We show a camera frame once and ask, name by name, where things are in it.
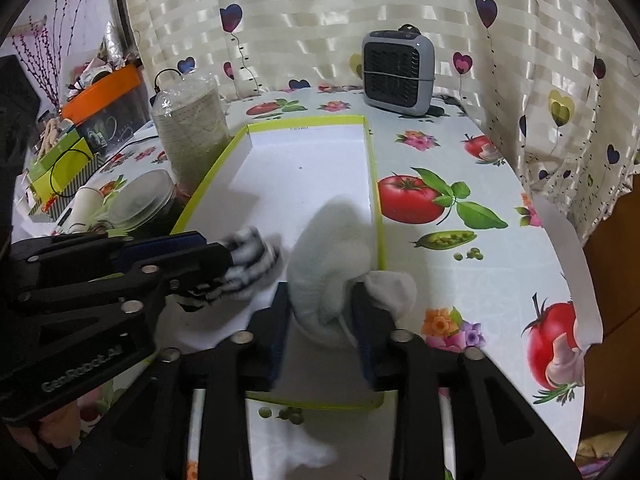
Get white bandage cloth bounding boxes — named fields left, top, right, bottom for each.
left=63, top=186, right=104, bottom=234

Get green flat box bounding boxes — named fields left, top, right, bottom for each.
left=27, top=128, right=80, bottom=181

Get yellow green cardboard box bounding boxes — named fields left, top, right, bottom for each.
left=28, top=138, right=93, bottom=202

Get lime green shallow box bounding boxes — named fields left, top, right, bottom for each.
left=154, top=114, right=388, bottom=411

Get wooden cabinet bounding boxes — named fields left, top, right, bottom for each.
left=578, top=178, right=639, bottom=463

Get zigzag pattern tray box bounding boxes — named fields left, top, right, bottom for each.
left=28, top=154, right=105, bottom=222

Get small grey space heater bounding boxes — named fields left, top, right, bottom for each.
left=361, top=24, right=435, bottom=117

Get orange lid storage bin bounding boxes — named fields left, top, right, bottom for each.
left=62, top=64, right=150, bottom=155

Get purple flower branches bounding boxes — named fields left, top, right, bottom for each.
left=9, top=0, right=86, bottom=110

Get black white striped cloth front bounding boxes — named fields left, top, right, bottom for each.
left=190, top=226, right=281, bottom=308

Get cream heart pattern curtain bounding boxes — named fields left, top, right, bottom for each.
left=122, top=0, right=639, bottom=238

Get fruit pattern tablecloth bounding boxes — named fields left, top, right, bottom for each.
left=74, top=84, right=604, bottom=480

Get clear jar dark contents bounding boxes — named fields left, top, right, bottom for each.
left=104, top=169, right=175, bottom=232

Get person's left hand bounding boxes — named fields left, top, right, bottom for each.
left=8, top=401, right=81, bottom=453

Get grey sock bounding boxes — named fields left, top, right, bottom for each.
left=286, top=197, right=418, bottom=349

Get tall clear plastic bottle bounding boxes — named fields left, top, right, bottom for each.
left=152, top=70, right=231, bottom=195

